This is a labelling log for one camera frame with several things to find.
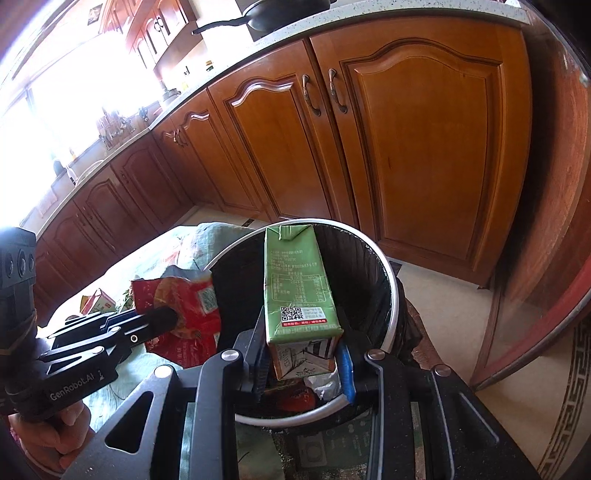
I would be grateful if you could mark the red snack bag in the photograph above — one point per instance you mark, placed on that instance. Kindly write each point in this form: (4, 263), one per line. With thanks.
(194, 300)

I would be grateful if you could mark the utensil rack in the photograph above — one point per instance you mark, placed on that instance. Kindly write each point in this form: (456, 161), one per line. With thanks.
(113, 127)

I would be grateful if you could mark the wooden lower cabinets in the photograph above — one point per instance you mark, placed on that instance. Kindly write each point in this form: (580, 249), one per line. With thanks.
(415, 138)

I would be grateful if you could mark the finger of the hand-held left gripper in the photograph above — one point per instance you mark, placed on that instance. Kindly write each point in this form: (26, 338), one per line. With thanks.
(124, 344)
(157, 318)

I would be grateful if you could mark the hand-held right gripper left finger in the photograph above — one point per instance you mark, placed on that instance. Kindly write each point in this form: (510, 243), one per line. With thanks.
(251, 369)

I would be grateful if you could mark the wooden glass door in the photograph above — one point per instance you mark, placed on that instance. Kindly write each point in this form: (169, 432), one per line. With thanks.
(568, 184)

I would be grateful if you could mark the wooden upper cabinets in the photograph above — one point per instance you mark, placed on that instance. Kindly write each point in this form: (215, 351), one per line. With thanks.
(152, 32)

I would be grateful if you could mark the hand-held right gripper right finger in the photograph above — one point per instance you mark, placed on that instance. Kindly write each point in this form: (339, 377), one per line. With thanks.
(346, 374)

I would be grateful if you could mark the green drink carton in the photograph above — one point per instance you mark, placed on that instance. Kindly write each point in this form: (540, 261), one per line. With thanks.
(295, 286)

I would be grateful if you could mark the crushed red can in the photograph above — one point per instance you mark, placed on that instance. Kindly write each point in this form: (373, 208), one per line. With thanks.
(295, 398)

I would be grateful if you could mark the black wok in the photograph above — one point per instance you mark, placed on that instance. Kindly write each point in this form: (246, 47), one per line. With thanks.
(277, 14)

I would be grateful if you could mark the white tissue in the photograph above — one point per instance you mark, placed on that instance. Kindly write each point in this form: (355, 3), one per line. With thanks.
(325, 383)

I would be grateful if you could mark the red drink carton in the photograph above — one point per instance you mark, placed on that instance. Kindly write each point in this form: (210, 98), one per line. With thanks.
(104, 302)

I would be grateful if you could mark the kitchen window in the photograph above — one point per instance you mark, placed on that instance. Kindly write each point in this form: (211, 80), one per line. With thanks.
(69, 92)

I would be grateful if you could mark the white bin with black liner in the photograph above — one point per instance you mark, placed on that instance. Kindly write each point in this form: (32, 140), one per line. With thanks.
(364, 277)

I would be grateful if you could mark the person's left hand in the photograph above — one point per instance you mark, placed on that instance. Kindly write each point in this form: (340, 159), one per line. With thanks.
(41, 438)

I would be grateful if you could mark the wooden cabinets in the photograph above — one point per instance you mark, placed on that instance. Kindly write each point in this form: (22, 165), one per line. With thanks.
(152, 32)
(415, 138)

